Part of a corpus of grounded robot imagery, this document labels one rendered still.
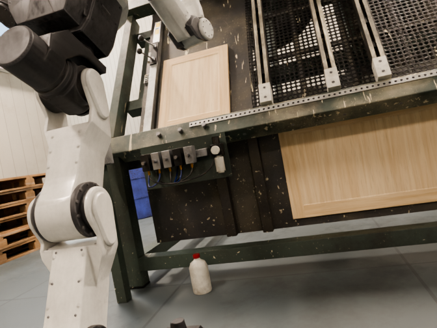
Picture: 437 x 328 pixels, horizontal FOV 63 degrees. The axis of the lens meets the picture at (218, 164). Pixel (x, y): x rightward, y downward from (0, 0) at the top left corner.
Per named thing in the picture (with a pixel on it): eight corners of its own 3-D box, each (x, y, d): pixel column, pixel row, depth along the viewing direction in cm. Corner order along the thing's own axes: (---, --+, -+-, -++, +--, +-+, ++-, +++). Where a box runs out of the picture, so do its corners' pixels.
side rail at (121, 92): (114, 148, 224) (104, 139, 214) (132, 28, 278) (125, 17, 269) (123, 146, 222) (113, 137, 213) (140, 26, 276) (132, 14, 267)
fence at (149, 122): (145, 135, 212) (142, 132, 209) (157, 27, 259) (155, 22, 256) (153, 134, 211) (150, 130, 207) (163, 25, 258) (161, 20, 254)
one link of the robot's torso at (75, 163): (82, 235, 83) (79, 56, 94) (21, 244, 88) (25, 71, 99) (118, 236, 97) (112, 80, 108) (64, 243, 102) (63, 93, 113)
